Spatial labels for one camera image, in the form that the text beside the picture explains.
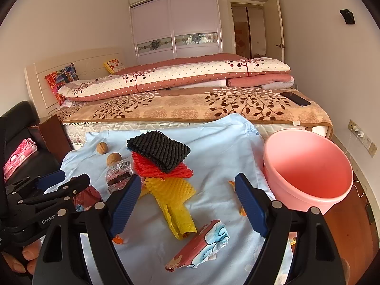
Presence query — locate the orange peel piece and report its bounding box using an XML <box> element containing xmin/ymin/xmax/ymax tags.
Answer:
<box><xmin>228</xmin><ymin>179</ymin><xmax>247</xmax><ymax>218</ymax></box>

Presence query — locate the red orange plastic bag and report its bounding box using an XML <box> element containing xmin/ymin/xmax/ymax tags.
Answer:
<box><xmin>73</xmin><ymin>186</ymin><xmax>102</xmax><ymax>212</ymax></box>

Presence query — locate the red foam net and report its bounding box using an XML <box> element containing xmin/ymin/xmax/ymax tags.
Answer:
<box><xmin>132</xmin><ymin>152</ymin><xmax>193</xmax><ymax>178</ymax></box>

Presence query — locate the black foam net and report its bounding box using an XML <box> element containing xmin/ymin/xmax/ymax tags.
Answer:
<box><xmin>127</xmin><ymin>131</ymin><xmax>191</xmax><ymax>173</ymax></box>

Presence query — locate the red cloud-print wrapper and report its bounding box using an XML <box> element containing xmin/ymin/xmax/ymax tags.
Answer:
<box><xmin>165</xmin><ymin>219</ymin><xmax>230</xmax><ymax>272</ymax></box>

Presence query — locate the yellow foam net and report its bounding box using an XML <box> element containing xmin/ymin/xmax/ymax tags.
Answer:
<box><xmin>140</xmin><ymin>178</ymin><xmax>196</xmax><ymax>206</ymax></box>

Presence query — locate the person's left hand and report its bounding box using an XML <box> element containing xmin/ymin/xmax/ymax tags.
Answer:
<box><xmin>1</xmin><ymin>239</ymin><xmax>42</xmax><ymax>275</ymax></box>

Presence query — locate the pink cloth item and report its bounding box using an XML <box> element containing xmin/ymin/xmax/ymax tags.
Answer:
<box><xmin>3</xmin><ymin>138</ymin><xmax>37</xmax><ymax>181</ymax></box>

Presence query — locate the brown wooden nightstand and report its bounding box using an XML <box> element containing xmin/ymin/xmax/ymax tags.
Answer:
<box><xmin>28</xmin><ymin>114</ymin><xmax>73</xmax><ymax>164</ymax></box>

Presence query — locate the walnut near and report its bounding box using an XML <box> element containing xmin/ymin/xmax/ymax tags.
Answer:
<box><xmin>106</xmin><ymin>152</ymin><xmax>122</xmax><ymax>167</ymax></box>

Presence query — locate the walnut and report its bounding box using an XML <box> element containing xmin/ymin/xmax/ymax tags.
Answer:
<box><xmin>106</xmin><ymin>152</ymin><xmax>122</xmax><ymax>167</ymax></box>
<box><xmin>96</xmin><ymin>142</ymin><xmax>108</xmax><ymax>154</ymax></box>

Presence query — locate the walnut far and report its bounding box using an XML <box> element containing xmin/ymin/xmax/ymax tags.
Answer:
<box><xmin>96</xmin><ymin>142</ymin><xmax>108</xmax><ymax>154</ymax></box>

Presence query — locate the white quilted mattress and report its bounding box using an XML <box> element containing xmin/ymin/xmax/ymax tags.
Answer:
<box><xmin>62</xmin><ymin>121</ymin><xmax>328</xmax><ymax>150</ymax></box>

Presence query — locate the black chair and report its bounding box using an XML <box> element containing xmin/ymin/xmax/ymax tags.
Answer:
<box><xmin>3</xmin><ymin>101</ymin><xmax>60</xmax><ymax>185</ymax></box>

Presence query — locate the pink plastic bucket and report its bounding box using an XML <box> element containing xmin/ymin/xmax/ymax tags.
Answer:
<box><xmin>263</xmin><ymin>129</ymin><xmax>354</xmax><ymax>214</ymax></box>

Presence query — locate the light blue cloth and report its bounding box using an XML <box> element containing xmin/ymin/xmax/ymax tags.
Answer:
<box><xmin>44</xmin><ymin>113</ymin><xmax>293</xmax><ymax>285</ymax></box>

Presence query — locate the colourful pillow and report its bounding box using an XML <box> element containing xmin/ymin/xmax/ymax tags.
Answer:
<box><xmin>44</xmin><ymin>62</ymin><xmax>79</xmax><ymax>105</ymax></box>

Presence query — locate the brown leaf-pattern blanket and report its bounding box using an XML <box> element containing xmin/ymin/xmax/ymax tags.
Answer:
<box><xmin>56</xmin><ymin>88</ymin><xmax>333</xmax><ymax>138</ymax></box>

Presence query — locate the cream wooden headboard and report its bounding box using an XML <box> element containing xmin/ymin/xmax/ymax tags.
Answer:
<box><xmin>24</xmin><ymin>47</ymin><xmax>124</xmax><ymax>118</ymax></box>

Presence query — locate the black smartphone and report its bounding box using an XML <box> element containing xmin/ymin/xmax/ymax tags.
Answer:
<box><xmin>280</xmin><ymin>91</ymin><xmax>311</xmax><ymax>107</ymax></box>

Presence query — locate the yellow red pillow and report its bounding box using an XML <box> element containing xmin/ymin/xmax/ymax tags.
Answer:
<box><xmin>104</xmin><ymin>59</ymin><xmax>125</xmax><ymax>74</ymax></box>

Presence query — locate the pink folded blanket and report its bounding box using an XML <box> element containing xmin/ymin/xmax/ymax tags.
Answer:
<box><xmin>226</xmin><ymin>73</ymin><xmax>292</xmax><ymax>88</ymax></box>

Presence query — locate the cream room door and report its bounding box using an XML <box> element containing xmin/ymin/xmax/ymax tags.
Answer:
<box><xmin>263</xmin><ymin>0</ymin><xmax>285</xmax><ymax>62</ymax></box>

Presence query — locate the white sliding wardrobe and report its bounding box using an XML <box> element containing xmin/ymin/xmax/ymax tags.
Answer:
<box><xmin>129</xmin><ymin>0</ymin><xmax>223</xmax><ymax>64</ymax></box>

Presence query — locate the white charger cable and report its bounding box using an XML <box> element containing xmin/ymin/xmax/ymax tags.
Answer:
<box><xmin>344</xmin><ymin>130</ymin><xmax>365</xmax><ymax>199</ymax></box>

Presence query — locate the wall socket strip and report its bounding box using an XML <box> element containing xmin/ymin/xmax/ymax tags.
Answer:
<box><xmin>348</xmin><ymin>120</ymin><xmax>377</xmax><ymax>157</ymax></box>

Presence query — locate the black wall bracket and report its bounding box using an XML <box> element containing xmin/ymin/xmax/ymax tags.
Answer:
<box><xmin>339</xmin><ymin>9</ymin><xmax>356</xmax><ymax>24</ymax></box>

